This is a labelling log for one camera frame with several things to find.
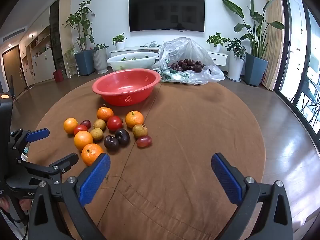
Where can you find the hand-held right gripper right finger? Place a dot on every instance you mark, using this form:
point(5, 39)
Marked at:
point(226, 177)

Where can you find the person's left hand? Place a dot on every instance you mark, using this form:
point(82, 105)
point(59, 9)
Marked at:
point(23, 203)

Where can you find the red grape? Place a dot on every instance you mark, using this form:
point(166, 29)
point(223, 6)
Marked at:
point(144, 141)
point(85, 123)

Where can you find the beige curtain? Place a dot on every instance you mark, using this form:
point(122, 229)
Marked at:
point(272, 55)

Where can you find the bumpy mandarin orange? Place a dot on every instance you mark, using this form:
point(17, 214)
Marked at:
point(134, 119)
point(91, 153)
point(105, 113)

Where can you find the folded slatted rack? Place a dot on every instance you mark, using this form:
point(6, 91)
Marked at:
point(71, 66)

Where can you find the clear plastic bag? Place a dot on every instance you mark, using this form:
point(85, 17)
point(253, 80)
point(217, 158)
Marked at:
point(192, 50)

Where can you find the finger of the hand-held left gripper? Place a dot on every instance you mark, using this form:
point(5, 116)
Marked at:
point(37, 134)
point(63, 163)

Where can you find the brown-green fruit with stem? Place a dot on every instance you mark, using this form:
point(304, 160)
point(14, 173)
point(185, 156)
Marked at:
point(139, 130)

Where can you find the green printed plastic bag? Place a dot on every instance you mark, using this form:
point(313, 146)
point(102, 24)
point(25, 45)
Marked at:
point(172, 76)

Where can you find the black wall television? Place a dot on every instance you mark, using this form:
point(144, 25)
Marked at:
point(166, 12)

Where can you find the small plant in white pot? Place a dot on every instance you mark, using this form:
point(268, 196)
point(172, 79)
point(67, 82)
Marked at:
point(120, 45)
point(215, 47)

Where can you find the small plant in ribbed pot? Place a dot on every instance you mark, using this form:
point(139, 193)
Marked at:
point(100, 60)

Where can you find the broad-leaf plant in blue-grey pot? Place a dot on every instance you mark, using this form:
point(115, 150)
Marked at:
point(255, 70)

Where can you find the smooth orange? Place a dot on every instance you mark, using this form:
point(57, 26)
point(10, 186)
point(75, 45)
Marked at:
point(83, 140)
point(70, 125)

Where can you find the dark purple plum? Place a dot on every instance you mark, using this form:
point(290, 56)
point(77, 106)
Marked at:
point(122, 136)
point(111, 142)

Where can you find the black framed glass door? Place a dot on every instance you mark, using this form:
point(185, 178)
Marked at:
point(297, 55)

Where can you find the white television cabinet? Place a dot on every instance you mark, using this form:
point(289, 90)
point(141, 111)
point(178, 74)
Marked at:
point(132, 48)

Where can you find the small yellow-brown fruit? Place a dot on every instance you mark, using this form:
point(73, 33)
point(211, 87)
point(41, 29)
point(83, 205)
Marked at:
point(96, 133)
point(99, 124)

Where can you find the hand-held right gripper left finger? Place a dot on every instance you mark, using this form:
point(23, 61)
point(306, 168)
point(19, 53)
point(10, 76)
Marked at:
point(93, 180)

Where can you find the ceiling air vent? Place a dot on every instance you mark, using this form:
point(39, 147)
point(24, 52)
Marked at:
point(13, 35)

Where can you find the leafy tree in blue-grey pot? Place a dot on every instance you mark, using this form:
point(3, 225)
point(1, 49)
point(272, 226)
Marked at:
point(84, 62)

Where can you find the person's left forearm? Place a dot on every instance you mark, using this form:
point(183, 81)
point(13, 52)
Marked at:
point(6, 226)

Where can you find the brown wooden door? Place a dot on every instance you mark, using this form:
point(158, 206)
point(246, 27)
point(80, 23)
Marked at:
point(12, 70)

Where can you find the green leafy vegetables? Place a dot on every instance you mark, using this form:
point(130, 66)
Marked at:
point(133, 58)

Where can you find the bushy plant in white pot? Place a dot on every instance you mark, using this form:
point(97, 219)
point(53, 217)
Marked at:
point(235, 67)

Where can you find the white built-in shelving cabinet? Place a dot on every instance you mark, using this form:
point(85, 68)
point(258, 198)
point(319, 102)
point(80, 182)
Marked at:
point(42, 65)

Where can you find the thin grassy plant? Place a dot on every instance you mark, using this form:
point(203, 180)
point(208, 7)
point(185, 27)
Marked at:
point(70, 52)

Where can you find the black balcony chair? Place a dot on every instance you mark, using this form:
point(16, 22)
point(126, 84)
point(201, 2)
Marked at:
point(311, 97)

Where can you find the red bin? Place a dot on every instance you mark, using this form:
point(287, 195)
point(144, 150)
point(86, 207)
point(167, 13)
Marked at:
point(58, 76)

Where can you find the dark purple grapes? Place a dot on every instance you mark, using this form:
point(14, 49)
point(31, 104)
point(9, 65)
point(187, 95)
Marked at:
point(187, 65)

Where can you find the white plastic basin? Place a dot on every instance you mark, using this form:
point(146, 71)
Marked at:
point(135, 63)

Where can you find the red plastic basin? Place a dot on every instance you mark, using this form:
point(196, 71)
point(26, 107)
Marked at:
point(120, 95)

